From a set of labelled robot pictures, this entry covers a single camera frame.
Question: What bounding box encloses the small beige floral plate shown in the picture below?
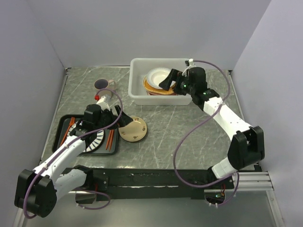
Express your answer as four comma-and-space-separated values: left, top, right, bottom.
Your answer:
119, 116, 147, 142

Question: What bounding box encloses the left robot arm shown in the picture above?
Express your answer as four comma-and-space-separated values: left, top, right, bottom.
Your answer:
14, 104, 133, 219

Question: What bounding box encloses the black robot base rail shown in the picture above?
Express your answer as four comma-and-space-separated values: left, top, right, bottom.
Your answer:
78, 167, 235, 201

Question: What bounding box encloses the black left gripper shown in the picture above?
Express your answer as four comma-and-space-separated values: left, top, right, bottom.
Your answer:
95, 105, 133, 131

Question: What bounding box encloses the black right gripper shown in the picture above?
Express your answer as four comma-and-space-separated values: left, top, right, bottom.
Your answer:
159, 69, 196, 96

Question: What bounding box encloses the white ceramic bowl plate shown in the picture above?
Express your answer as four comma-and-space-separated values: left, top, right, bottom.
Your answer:
146, 68, 171, 89

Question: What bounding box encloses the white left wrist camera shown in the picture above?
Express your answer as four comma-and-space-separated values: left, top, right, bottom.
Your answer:
94, 95, 110, 111

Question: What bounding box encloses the orange chopstick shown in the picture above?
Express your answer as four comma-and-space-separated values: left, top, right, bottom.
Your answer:
106, 130, 114, 150
107, 130, 115, 151

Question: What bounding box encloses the white plastic bin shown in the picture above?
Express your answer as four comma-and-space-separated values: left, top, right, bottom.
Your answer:
128, 58, 192, 105

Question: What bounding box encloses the woven bamboo plate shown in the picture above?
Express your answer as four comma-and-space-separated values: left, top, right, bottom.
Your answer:
143, 76, 175, 94

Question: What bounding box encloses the beige ceramic mug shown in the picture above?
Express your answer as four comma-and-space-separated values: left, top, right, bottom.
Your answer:
94, 79, 116, 98

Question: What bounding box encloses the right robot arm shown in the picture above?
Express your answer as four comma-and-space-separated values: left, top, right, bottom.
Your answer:
159, 67, 265, 188

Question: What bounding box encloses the white blue striped plate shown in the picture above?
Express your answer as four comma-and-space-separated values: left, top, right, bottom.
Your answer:
67, 121, 105, 154

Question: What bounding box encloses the black serving tray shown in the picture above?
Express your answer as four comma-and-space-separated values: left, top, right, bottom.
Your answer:
52, 114, 119, 156

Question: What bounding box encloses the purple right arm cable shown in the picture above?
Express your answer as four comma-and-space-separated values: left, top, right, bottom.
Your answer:
173, 59, 240, 209

